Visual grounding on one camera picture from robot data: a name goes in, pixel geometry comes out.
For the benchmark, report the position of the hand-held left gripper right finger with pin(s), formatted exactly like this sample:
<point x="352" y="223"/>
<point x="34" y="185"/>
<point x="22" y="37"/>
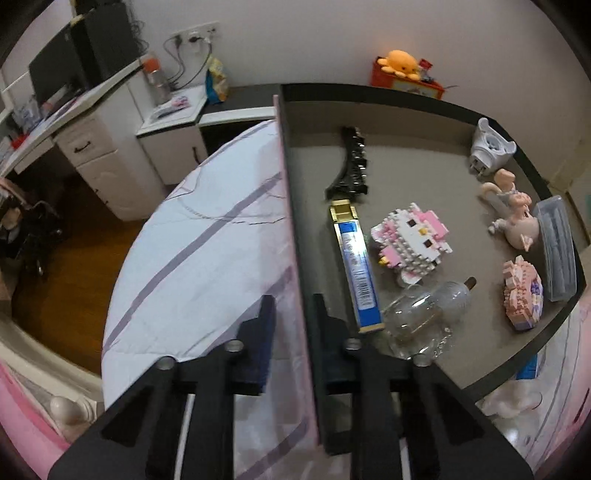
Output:
<point x="330" y="364"/>

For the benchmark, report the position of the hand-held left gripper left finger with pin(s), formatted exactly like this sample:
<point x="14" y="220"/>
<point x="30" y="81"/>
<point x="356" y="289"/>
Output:
<point x="258" y="353"/>

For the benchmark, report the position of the blue gold long box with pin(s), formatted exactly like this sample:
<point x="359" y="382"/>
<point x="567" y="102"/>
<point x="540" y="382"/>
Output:
<point x="358" y="263"/>

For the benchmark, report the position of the clear glass bottle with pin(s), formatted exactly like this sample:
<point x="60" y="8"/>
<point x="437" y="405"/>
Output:
<point x="429" y="309"/>

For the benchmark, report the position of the pink white block cat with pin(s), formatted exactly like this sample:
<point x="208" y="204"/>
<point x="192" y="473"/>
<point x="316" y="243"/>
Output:
<point x="411" y="244"/>

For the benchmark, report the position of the pink block model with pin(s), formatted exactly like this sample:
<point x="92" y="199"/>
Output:
<point x="521" y="295"/>

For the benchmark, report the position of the black hair clip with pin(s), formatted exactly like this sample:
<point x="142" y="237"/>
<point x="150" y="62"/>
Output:
<point x="353" y="161"/>

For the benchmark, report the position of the pink cardboard box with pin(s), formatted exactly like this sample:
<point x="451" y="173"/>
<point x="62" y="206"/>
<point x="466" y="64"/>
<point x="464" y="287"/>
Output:
<point x="415" y="161"/>

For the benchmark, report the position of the pink doll figurine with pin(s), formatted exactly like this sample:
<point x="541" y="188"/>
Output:
<point x="517" y="221"/>

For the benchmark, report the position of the clear plastic case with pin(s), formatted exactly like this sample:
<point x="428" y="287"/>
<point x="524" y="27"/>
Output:
<point x="556" y="249"/>

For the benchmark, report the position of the white plug night light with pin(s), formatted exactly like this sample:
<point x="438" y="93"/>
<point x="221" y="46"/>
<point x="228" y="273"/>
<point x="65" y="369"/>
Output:
<point x="489" y="145"/>

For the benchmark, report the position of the white cartoon figure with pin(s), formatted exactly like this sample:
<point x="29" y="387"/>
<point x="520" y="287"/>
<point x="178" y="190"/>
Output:
<point x="508" y="399"/>

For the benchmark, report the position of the blue tube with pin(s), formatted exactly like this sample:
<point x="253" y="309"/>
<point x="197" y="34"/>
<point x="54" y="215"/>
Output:
<point x="528" y="367"/>

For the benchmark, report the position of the white bedside cabinet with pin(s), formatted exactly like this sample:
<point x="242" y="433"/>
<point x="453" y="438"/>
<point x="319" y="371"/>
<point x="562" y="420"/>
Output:
<point x="171" y="147"/>

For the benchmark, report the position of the white desk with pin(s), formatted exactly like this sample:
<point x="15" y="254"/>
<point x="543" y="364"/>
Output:
<point x="115" y="166"/>

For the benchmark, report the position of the pink blanket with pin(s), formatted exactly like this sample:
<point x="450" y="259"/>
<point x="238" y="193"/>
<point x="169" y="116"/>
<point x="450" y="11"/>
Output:
<point x="27" y="438"/>

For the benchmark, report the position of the black low cabinet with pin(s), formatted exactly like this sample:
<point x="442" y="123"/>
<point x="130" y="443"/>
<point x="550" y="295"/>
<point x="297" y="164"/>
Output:
<point x="249" y="99"/>

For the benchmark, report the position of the black office chair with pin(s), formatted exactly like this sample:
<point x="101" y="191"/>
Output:
<point x="32" y="226"/>

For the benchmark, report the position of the pink packet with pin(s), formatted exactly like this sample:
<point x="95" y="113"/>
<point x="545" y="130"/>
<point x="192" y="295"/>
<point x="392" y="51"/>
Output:
<point x="174" y="105"/>

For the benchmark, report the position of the blue yellow snack bag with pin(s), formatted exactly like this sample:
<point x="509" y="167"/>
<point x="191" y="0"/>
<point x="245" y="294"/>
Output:
<point x="217" y="81"/>

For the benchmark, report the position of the orange cap water bottle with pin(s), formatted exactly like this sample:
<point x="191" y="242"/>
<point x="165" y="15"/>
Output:
<point x="158" y="83"/>

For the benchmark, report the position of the red toy box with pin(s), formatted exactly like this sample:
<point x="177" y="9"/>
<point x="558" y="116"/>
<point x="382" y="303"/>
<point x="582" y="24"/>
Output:
<point x="406" y="85"/>

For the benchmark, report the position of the orange octopus plush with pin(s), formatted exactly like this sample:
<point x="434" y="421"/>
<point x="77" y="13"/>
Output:
<point x="398" y="62"/>

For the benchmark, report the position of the small red tray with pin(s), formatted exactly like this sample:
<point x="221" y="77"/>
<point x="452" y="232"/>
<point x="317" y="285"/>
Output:
<point x="16" y="142"/>

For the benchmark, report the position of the blue white box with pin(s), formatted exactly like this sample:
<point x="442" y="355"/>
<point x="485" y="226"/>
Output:
<point x="27" y="114"/>

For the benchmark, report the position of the black computer tower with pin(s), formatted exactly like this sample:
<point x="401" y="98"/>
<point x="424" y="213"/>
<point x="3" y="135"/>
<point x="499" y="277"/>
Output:
<point x="106" y="41"/>

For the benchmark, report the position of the black computer monitor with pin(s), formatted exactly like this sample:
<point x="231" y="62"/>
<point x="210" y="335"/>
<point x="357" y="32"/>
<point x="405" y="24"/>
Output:
<point x="55" y="69"/>

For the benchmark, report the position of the white bed frame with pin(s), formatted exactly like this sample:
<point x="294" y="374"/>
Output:
<point x="69" y="408"/>

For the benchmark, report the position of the white wall outlet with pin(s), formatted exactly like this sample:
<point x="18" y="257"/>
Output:
<point x="196" y="32"/>

